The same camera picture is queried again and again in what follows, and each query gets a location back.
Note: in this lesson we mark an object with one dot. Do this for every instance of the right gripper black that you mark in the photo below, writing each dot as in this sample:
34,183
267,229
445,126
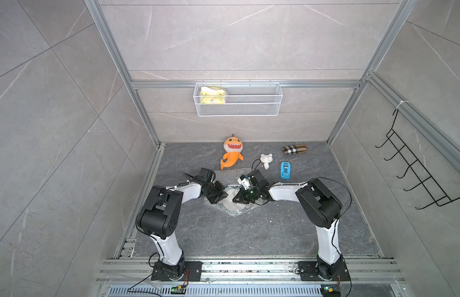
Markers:
242,194

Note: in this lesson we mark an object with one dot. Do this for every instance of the black wire hook rack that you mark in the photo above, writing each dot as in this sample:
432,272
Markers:
424,179

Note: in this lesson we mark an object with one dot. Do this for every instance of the orange shark plush toy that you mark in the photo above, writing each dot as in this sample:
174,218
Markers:
233,147

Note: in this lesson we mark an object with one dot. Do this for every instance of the clear bubble wrap sheet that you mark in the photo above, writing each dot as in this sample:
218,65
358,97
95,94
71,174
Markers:
229,177

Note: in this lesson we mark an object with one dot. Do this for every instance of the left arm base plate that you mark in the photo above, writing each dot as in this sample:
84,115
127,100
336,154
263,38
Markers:
188,270

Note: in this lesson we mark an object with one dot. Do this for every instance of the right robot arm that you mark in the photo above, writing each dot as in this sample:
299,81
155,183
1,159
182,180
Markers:
322,208

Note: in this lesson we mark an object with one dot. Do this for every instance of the aluminium mounting rail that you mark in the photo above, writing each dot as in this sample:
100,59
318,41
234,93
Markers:
251,277

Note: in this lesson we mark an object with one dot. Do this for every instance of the plaid brown pouch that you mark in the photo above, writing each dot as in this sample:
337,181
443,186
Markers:
294,149

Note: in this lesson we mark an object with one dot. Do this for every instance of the blue toy car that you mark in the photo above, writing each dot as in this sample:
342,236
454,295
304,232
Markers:
285,170

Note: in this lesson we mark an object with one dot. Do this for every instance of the yellow white cloth in basket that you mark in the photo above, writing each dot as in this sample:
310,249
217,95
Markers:
212,95

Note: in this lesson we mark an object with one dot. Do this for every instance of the small white figurine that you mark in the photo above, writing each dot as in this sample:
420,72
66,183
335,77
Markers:
266,159

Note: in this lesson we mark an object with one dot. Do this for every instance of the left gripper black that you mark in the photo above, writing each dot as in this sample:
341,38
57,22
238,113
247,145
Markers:
221,193

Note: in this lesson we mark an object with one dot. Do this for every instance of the white wire mesh basket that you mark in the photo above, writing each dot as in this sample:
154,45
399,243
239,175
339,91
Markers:
243,99

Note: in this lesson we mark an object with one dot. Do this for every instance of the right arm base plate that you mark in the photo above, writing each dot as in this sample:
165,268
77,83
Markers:
315,271

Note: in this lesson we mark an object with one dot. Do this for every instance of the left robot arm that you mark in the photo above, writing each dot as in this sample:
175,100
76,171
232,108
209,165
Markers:
158,219

